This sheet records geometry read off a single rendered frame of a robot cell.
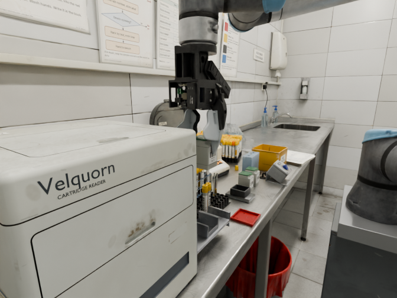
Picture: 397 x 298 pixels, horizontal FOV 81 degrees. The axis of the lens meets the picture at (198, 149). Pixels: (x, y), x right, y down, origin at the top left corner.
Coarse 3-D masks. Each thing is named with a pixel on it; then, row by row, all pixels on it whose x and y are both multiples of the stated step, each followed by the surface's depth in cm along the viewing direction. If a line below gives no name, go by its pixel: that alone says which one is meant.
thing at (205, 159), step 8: (200, 144) 50; (208, 144) 49; (200, 152) 50; (208, 152) 49; (216, 152) 52; (200, 160) 50; (208, 160) 50; (216, 160) 52; (200, 168) 51; (208, 168) 50
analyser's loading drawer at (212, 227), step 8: (208, 208) 64; (216, 208) 62; (200, 216) 59; (208, 216) 58; (216, 216) 56; (224, 216) 61; (200, 224) 53; (208, 224) 58; (216, 224) 57; (224, 224) 59; (200, 232) 54; (208, 232) 53; (216, 232) 55; (200, 240) 52; (208, 240) 52; (200, 248) 50
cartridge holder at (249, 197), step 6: (234, 186) 83; (240, 186) 84; (246, 186) 83; (228, 192) 83; (234, 192) 81; (240, 192) 79; (246, 192) 80; (234, 198) 81; (240, 198) 79; (246, 198) 79; (252, 198) 80
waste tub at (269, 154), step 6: (264, 144) 120; (252, 150) 110; (258, 150) 108; (264, 150) 107; (270, 150) 118; (276, 150) 116; (282, 150) 107; (264, 156) 107; (270, 156) 106; (276, 156) 104; (282, 156) 108; (264, 162) 108; (270, 162) 106; (282, 162) 109; (258, 168) 110; (264, 168) 108
